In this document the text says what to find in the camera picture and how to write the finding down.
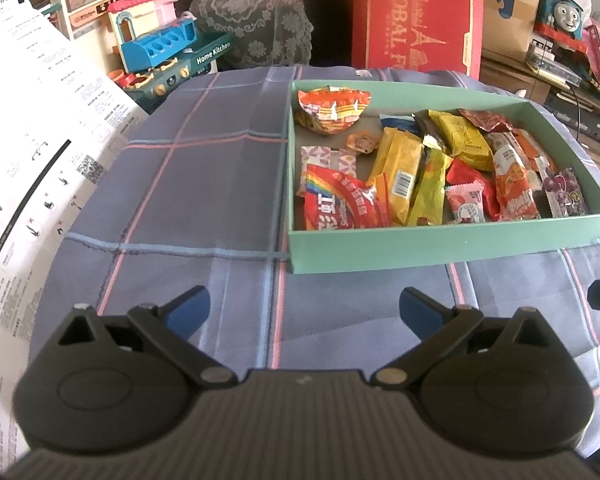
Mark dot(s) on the orange white jelly pack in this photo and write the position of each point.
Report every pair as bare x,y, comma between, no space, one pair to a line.
513,190

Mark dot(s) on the long yellow snack bar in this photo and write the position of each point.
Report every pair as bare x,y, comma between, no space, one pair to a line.
398,158

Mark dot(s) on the orange white snack pack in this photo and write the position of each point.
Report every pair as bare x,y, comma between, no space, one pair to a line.
532,149

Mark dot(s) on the grey lace cloth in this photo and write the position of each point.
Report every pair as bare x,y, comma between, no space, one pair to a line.
265,32

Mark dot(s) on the pink strawberry candy pack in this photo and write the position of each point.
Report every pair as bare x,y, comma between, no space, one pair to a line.
466,202

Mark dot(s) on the yellow wafer snack pack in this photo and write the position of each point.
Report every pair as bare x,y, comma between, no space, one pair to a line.
465,141

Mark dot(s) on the red candy pack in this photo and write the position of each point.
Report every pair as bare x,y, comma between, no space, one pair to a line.
460,173

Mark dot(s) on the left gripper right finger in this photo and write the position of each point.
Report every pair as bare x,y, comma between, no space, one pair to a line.
443,332

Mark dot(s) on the red gold foil pack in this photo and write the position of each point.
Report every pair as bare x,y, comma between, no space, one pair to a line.
431,136

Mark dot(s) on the toy kitchen playset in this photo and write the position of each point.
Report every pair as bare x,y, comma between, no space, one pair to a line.
145,46

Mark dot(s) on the pink patterned snack pack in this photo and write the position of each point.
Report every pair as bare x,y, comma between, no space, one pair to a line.
340,159

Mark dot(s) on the orange puffy snack bag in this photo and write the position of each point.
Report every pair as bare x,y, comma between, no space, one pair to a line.
330,110

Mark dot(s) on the blue white cracker pack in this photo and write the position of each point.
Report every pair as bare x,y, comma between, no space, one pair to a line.
407,123

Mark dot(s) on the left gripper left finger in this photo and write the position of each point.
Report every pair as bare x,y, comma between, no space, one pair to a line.
166,330

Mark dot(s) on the small orange round snack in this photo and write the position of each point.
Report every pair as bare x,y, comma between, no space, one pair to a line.
363,142

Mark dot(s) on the purple plaid tablecloth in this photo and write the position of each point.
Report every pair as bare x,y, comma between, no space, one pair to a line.
199,197

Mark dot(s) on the mint green cardboard box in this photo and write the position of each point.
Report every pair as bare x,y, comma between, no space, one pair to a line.
319,252

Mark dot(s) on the blue toy train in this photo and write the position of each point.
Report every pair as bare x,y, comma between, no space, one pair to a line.
561,21

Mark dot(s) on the rainbow red candy bag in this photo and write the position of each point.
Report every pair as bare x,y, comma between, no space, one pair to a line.
334,200

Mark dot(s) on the purple grape jelly pack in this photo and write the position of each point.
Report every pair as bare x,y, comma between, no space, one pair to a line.
564,194

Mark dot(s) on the yellow green snack bar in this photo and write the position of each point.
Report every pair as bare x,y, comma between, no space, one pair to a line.
427,209

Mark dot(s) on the red gift box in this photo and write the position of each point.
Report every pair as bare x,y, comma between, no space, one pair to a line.
419,35

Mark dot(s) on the brown cardboard box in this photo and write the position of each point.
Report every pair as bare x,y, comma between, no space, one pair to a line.
507,28

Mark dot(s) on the white printed instruction sheet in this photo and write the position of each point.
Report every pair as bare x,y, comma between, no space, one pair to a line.
63,122

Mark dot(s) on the wooden tv cabinet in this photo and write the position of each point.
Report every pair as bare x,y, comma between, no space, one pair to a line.
577,108

